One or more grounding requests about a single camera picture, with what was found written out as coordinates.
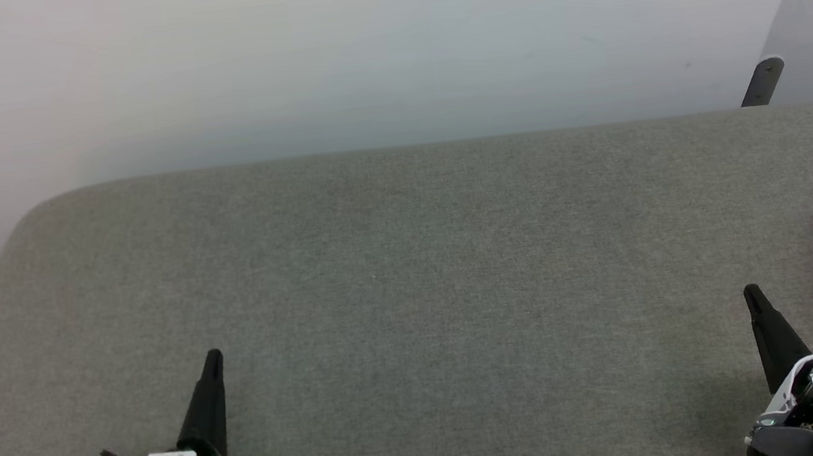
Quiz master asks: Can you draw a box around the grey metal pole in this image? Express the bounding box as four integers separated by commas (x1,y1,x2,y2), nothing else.
736,56,790,109

